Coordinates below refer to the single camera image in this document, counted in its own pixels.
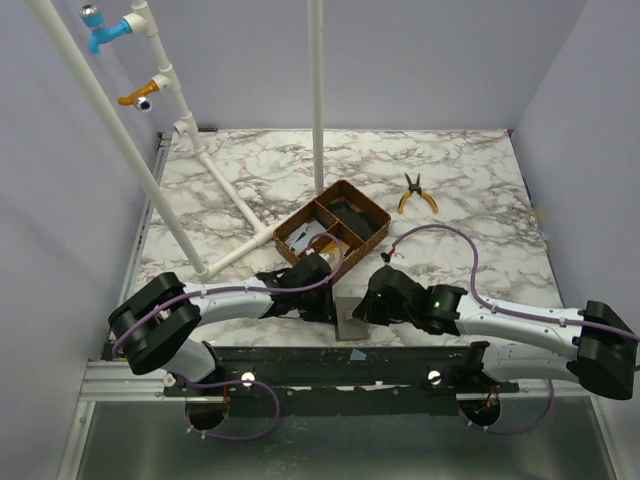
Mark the blue faucet tap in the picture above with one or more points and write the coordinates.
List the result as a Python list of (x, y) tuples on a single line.
[(100, 33)]

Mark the gold faucet tap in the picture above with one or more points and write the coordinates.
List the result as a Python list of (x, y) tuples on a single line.
[(140, 98)]

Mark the silver VIP card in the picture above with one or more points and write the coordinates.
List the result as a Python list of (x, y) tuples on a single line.
[(300, 238)]

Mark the aluminium frame rail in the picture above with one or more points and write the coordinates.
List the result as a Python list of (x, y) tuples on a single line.
[(125, 428)]

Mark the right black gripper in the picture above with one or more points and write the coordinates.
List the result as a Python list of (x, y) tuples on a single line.
[(364, 308)]

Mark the woven brown divided basket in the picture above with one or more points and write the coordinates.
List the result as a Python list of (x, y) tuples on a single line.
[(316, 209)]

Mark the yellow handled pliers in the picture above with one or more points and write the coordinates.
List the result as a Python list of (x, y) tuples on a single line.
[(414, 188)]

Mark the grey card holder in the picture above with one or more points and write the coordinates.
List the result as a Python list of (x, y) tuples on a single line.
[(348, 327)]

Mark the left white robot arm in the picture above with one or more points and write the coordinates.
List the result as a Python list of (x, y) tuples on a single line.
[(152, 328)]

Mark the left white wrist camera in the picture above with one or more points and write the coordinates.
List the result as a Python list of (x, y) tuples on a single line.
[(331, 259)]

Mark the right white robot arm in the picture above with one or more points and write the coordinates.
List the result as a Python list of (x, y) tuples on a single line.
[(592, 347)]

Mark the gold card with stripe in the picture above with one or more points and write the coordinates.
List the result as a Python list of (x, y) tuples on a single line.
[(333, 248)]

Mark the white PVC pipe frame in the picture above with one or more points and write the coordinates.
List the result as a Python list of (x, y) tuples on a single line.
[(142, 22)]

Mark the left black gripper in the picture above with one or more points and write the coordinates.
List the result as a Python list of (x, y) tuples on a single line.
[(326, 307)]

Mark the white diagonal pole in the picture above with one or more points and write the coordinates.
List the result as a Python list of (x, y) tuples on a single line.
[(57, 32)]

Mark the white vertical pole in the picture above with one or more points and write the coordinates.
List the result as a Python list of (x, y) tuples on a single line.
[(316, 57)]

